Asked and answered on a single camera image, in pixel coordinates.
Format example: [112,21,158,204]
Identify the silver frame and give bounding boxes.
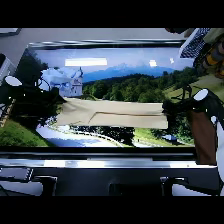
[0,156,224,197]

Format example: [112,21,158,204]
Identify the beige trousers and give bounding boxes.
[54,96,169,130]

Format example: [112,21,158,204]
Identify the brown garment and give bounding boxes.
[188,109,218,166]

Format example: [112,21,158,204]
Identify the blue checked shirt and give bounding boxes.
[179,28,212,60]

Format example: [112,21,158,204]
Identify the black cable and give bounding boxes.
[172,84,194,102]
[37,75,53,94]

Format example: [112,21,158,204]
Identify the yellow black striped garment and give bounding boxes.
[194,32,224,80]

